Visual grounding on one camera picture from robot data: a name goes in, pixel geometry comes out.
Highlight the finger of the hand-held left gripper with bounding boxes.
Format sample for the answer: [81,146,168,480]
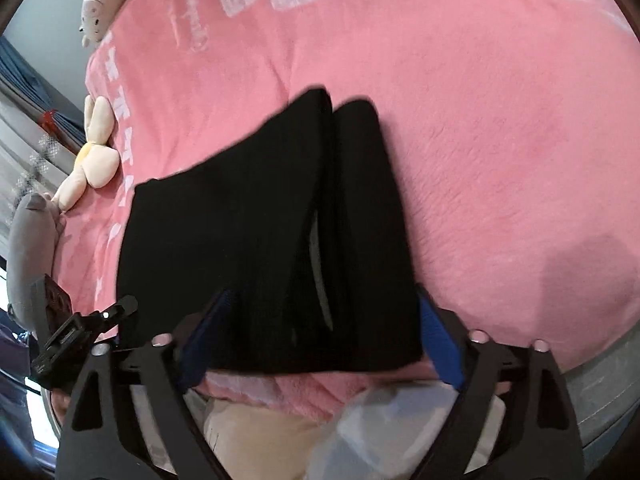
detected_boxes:
[89,294,139,335]

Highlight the white plush with black spots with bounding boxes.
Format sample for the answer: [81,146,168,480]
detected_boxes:
[79,0,127,49]

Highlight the blue curtain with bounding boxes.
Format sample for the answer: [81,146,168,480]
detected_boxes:
[0,35,87,161]

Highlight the grey bed base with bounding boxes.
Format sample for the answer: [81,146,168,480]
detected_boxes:
[559,329,640,462]

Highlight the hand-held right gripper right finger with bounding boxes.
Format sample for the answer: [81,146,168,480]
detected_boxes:
[415,285,586,480]

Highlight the grey plush toy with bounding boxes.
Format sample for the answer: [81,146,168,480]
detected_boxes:
[7,192,68,332]

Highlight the black pants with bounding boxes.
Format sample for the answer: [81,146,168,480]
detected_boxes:
[116,87,426,377]

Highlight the pink printed blanket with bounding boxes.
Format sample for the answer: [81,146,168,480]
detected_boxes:
[52,0,640,426]

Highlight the cream plush toy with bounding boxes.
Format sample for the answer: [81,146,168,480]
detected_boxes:
[51,95,122,211]

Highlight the white sheer curtain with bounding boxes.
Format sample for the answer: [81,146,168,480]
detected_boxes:
[0,87,76,261]

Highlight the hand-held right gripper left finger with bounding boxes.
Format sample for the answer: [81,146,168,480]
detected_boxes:
[55,287,236,480]

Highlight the person's white shirt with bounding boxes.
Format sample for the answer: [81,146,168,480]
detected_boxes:
[305,384,503,480]

